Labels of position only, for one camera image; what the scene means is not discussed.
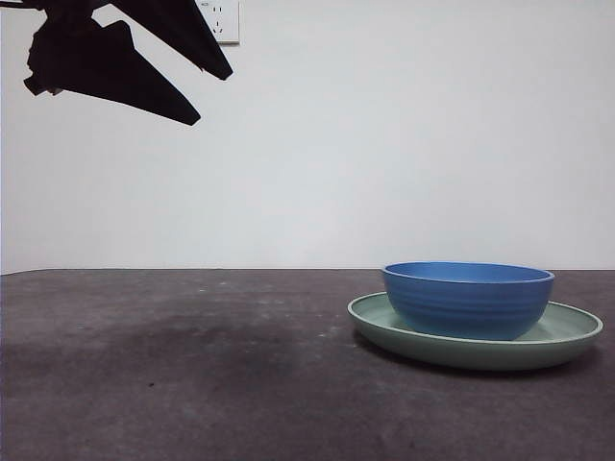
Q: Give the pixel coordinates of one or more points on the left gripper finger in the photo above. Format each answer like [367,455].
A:
[182,29]
[105,67]

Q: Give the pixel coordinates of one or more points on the blue ribbed bowl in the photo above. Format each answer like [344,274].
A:
[466,307]

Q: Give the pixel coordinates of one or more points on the green round plate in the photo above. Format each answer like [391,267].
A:
[480,353]

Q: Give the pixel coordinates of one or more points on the white wall socket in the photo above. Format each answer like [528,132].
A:
[228,24]

